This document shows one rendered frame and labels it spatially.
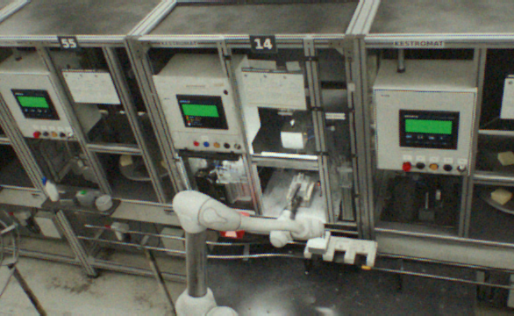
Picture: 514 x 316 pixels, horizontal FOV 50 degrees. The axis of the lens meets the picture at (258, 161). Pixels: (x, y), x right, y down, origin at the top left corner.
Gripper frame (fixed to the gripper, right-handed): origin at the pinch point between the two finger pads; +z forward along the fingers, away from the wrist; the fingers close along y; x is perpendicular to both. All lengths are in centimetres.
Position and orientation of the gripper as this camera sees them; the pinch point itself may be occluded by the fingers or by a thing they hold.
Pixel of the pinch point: (298, 190)
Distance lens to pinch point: 316.3
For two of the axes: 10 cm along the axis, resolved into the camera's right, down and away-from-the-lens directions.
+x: -9.3, -0.8, 3.6
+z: 3.3, -6.2, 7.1
